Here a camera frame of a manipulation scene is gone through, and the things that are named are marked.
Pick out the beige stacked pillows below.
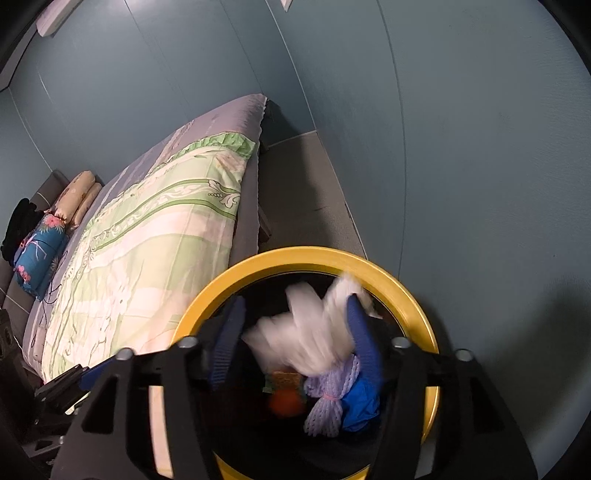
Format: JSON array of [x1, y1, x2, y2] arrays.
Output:
[[53, 171, 103, 229]]

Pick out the yellow rimmed waste bin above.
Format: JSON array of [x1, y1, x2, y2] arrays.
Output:
[[170, 246, 440, 480]]

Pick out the blue floral folded quilt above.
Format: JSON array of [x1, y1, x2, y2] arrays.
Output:
[[13, 210, 70, 301]]

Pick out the blue rubber glove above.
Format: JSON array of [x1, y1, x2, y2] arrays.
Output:
[[339, 369, 384, 432]]

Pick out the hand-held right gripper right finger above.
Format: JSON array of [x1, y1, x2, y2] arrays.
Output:
[[344, 293, 539, 480]]

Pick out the white wall air conditioner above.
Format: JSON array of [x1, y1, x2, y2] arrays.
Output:
[[36, 0, 80, 38]]

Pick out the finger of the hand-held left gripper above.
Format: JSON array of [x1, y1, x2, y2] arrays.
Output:
[[34, 359, 112, 415]]

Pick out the white tissue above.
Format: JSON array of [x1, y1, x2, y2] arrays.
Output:
[[242, 272, 384, 377]]

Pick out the green floral quilt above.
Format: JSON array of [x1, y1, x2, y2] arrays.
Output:
[[41, 131, 257, 478]]

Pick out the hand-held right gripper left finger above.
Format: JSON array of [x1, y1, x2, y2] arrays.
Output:
[[48, 295, 247, 480]]

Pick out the orange tangerine peel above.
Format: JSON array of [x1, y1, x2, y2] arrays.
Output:
[[268, 388, 303, 418]]

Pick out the black clothes pile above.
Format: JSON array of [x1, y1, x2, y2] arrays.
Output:
[[0, 198, 47, 266]]

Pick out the lavender knit sock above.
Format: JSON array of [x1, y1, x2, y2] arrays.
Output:
[[302, 353, 363, 439]]

